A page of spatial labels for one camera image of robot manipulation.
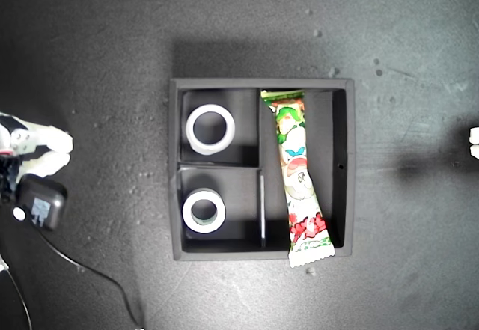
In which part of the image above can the white tape roll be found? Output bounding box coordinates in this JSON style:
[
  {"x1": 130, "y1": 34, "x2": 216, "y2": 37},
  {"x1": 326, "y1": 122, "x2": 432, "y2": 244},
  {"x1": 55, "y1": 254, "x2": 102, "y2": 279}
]
[
  {"x1": 181, "y1": 189, "x2": 227, "y2": 234},
  {"x1": 185, "y1": 103, "x2": 237, "y2": 156}
]

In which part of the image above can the green printed snack bar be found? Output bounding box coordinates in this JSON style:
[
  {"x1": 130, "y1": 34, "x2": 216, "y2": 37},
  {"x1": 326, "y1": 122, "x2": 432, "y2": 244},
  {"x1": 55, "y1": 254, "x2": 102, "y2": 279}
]
[{"x1": 260, "y1": 88, "x2": 335, "y2": 269}]

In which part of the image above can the black tray with wells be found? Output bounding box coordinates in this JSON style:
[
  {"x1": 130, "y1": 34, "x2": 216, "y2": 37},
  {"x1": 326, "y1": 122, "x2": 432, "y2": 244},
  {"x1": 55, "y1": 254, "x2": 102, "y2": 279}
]
[{"x1": 168, "y1": 78, "x2": 355, "y2": 262}]

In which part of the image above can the black camera box with label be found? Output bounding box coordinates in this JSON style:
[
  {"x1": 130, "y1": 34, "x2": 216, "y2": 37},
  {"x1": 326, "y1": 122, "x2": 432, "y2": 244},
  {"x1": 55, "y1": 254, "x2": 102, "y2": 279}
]
[{"x1": 12, "y1": 174, "x2": 69, "y2": 233}]

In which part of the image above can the black camera cable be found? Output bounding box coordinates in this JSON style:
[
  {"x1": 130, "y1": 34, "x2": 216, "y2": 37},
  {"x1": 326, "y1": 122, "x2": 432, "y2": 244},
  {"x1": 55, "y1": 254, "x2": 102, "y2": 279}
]
[{"x1": 39, "y1": 228, "x2": 147, "y2": 330}]

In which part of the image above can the thin dark cable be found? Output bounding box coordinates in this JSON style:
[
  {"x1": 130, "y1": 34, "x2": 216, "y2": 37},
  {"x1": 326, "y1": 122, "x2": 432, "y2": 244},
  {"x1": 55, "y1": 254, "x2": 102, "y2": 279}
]
[{"x1": 0, "y1": 253, "x2": 34, "y2": 330}]

